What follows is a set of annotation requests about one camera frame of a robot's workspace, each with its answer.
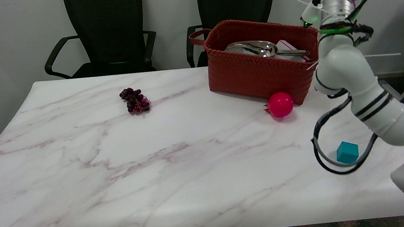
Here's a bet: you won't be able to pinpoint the stainless steel scoop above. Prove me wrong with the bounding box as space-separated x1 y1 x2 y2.
223 35 310 64

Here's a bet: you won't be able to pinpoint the red woven basket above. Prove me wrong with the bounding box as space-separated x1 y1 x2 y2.
188 12 326 115

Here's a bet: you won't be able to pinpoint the white pink box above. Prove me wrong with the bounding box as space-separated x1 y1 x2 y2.
275 38 312 65

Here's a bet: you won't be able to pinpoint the black mesh office chair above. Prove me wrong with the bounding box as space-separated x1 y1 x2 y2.
182 0 282 69
39 0 160 81

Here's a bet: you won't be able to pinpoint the pink toy pomegranate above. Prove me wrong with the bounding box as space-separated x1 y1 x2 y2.
262 91 295 119

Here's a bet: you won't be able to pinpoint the teal cube block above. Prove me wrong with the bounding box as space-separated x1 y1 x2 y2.
335 140 360 165

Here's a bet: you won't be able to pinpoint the dark purple toy grapes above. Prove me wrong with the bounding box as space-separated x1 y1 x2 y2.
119 86 152 116

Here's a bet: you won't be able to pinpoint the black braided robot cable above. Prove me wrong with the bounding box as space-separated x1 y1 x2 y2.
307 87 404 177

